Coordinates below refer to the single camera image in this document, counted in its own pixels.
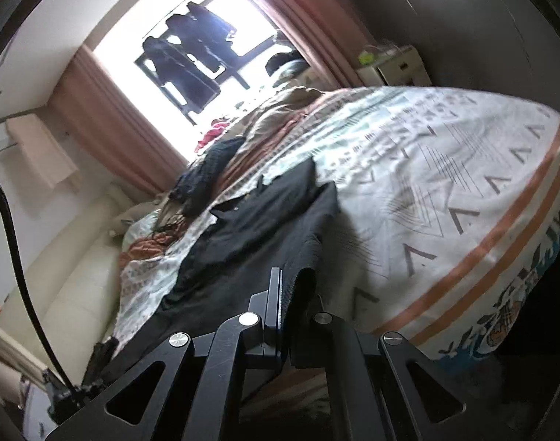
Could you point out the dark clothes hanging at window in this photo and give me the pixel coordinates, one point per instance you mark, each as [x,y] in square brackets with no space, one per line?
[185,60]

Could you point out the dark knitted garment on bed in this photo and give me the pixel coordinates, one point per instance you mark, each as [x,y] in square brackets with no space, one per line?
[193,189]

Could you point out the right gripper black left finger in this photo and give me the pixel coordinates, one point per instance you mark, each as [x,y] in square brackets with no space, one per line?
[188,388]

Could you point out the red cloth by window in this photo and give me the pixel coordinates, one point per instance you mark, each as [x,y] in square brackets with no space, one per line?
[217,127]

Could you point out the patterned white bed quilt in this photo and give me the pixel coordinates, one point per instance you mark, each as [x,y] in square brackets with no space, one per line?
[449,212]

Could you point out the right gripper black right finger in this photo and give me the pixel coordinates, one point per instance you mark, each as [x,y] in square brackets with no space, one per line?
[384,388]

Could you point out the cream leather headboard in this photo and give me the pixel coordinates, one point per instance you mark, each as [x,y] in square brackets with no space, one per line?
[74,287]

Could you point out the white bedside cabinet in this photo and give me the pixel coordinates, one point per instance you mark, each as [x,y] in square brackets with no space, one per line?
[392,65]

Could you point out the orange brown blanket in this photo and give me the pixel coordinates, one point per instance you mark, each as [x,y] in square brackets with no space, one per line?
[153,245]

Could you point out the black garment with yellow print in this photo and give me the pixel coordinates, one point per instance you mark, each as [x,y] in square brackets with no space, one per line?
[276,225]

